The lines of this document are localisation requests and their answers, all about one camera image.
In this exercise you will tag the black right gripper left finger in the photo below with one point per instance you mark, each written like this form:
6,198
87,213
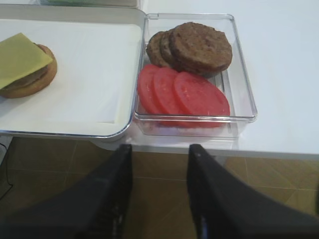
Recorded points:
93,208

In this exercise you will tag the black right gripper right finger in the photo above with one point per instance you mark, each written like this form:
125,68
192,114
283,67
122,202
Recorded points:
223,207

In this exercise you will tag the red tomato slice front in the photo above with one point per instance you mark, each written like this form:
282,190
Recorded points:
198,97

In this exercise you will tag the red tomato slice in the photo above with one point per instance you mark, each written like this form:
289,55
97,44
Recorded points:
163,84
198,97
145,89

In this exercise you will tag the red tomato slice back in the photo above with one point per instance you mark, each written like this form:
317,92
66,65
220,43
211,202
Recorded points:
145,89

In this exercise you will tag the white paper liner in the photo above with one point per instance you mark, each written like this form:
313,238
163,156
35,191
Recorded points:
96,70

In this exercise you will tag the clear patty tomato container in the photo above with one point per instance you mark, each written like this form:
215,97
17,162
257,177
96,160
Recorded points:
232,82

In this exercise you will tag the bottom bun on tray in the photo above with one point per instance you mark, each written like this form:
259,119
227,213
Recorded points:
19,93

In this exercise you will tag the red tomato slice middle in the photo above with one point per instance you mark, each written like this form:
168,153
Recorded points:
163,84

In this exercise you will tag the brown patty middle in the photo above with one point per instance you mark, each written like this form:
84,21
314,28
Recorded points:
165,49

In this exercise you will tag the brown patty front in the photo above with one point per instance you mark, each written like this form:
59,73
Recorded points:
201,47

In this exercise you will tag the brown patty back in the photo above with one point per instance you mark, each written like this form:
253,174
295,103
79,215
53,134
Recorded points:
153,50

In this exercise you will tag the yellow cheese slice on burger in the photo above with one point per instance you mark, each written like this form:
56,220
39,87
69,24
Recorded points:
19,57

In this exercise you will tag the white metal tray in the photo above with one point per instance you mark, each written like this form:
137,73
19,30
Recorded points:
102,15

